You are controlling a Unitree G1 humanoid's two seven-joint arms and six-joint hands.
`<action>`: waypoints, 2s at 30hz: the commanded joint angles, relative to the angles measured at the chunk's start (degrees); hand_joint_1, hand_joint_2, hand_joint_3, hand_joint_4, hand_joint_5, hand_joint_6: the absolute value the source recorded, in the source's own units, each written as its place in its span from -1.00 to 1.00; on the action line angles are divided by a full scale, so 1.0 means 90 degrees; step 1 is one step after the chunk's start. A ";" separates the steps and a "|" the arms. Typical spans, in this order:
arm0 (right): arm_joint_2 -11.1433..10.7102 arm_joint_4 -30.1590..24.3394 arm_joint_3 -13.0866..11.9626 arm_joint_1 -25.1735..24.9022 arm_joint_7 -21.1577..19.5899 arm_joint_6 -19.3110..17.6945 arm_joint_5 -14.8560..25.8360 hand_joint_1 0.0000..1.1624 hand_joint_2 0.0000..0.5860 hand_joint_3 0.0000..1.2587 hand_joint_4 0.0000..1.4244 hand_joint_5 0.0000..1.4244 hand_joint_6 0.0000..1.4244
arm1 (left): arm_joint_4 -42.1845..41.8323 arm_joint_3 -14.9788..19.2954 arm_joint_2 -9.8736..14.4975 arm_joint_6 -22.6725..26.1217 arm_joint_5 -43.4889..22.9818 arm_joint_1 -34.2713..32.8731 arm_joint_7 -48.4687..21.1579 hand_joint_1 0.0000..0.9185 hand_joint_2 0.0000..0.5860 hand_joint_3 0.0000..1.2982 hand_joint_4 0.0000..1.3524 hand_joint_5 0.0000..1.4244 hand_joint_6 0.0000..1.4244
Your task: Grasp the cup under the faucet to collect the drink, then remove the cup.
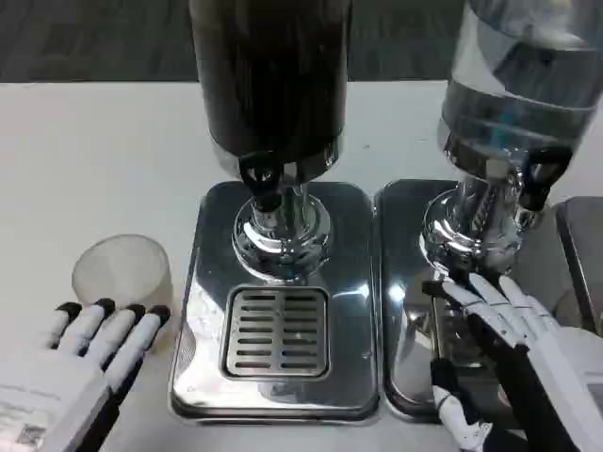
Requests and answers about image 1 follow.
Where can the dark drink dispenser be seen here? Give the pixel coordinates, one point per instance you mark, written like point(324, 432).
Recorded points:
point(271, 80)

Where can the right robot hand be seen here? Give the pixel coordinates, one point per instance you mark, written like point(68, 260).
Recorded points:
point(542, 348)

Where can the black tap of dark dispenser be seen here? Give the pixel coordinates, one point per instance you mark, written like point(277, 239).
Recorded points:
point(259, 176)

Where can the clear water dispenser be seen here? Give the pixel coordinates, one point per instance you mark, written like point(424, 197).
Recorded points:
point(513, 94)

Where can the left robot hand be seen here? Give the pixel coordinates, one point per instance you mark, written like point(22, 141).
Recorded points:
point(70, 372)

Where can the black tap of water dispenser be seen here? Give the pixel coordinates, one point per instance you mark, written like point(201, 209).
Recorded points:
point(542, 174)

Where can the clear ribbed glass cup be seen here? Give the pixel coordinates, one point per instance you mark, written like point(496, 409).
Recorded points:
point(122, 268)

